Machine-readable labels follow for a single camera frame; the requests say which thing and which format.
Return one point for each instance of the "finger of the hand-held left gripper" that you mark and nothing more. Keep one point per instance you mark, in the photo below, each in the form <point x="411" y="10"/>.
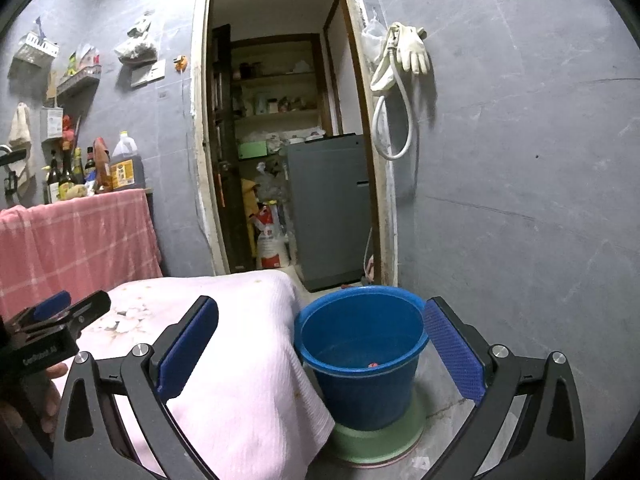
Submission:
<point x="92" y="307"/>
<point x="52" y="305"/>

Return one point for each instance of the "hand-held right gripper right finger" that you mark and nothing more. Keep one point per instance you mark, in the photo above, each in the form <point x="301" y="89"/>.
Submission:
<point x="455" y="350"/>

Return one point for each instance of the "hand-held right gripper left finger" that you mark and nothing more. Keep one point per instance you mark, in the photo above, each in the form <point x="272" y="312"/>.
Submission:
<point x="185" y="350"/>

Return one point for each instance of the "blue plastic bucket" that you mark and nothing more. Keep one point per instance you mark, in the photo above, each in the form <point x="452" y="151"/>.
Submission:
<point x="365" y="395"/>

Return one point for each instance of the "person's left hand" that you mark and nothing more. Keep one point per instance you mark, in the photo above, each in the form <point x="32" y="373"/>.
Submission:
<point x="52" y="405"/>

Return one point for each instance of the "light pink cloth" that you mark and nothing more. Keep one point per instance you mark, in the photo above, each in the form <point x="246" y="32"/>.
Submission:
<point x="240" y="360"/>

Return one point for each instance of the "salmon checked towel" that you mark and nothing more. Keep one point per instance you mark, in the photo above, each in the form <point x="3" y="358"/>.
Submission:
<point x="75" y="245"/>

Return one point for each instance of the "pink slipper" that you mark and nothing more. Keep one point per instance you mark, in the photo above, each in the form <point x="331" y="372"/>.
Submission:
<point x="369" y="267"/>

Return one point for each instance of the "green basin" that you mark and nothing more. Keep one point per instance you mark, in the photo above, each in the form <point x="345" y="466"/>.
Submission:
<point x="375" y="442"/>

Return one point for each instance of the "dark glass bottle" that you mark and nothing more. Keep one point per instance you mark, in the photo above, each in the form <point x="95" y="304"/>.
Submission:
<point x="66" y="180"/>
<point x="79" y="167"/>
<point x="90" y="167"/>
<point x="53" y="182"/>

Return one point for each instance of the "red white plastic bottle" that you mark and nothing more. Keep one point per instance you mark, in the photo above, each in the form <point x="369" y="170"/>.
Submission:
<point x="271" y="242"/>

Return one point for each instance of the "cooking oil jug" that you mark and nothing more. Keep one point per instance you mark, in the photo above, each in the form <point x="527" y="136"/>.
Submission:
<point x="126" y="170"/>

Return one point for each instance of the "yellow bag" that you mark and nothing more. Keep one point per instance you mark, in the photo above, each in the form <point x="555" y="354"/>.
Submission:
<point x="248" y="210"/>

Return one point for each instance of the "red plastic bag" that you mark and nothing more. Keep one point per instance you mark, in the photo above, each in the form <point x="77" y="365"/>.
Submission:
<point x="67" y="132"/>

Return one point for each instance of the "beige hanging cloth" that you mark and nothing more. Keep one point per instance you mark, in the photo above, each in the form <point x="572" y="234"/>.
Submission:
<point x="20" y="130"/>

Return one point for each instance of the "white utensil holder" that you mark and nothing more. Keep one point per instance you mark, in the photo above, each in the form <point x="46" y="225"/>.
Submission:
<point x="51" y="124"/>

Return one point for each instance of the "pile of clear plastic bags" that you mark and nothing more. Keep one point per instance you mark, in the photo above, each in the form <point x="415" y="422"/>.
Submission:
<point x="270" y="180"/>

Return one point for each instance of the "grey washing machine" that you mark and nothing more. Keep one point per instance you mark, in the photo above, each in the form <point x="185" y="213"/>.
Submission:
<point x="325" y="210"/>

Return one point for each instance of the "green box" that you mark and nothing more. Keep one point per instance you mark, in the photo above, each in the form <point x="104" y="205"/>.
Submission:
<point x="252" y="150"/>

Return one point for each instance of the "wooden spatula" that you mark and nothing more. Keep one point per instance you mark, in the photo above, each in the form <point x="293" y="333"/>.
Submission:
<point x="52" y="85"/>

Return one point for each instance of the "green seasoning packet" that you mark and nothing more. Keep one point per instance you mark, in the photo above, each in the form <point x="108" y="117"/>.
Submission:
<point x="72" y="62"/>

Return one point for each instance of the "red seasoning packet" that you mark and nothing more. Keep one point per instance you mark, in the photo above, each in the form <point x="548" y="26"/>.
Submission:
<point x="90" y="57"/>

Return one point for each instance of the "filled hanging plastic bag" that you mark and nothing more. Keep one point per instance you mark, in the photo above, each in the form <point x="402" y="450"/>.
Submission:
<point x="135" y="45"/>

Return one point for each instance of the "wooden shelf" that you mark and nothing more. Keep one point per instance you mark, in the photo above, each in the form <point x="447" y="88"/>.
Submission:
<point x="275" y="77"/>

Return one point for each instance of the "white rubber gloves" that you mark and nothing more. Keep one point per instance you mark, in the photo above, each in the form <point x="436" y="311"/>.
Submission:
<point x="415" y="47"/>

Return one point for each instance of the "clear plastic bag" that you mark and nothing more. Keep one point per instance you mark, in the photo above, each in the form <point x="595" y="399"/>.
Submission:
<point x="371" y="37"/>

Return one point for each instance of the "wooden door frame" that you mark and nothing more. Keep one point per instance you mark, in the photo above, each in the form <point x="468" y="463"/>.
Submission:
<point x="202" y="135"/>

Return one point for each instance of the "grey wall rack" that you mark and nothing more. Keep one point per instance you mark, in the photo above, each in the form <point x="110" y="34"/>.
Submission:
<point x="77" y="82"/>

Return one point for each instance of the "white wall socket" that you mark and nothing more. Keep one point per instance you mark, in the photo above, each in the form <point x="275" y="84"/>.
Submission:
<point x="149" y="74"/>

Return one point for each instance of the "orange wall hook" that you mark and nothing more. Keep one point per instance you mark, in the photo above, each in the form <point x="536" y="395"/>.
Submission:
<point x="181" y="62"/>

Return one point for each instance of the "white wall basket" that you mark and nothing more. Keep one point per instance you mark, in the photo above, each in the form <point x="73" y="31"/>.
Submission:
<point x="35" y="45"/>

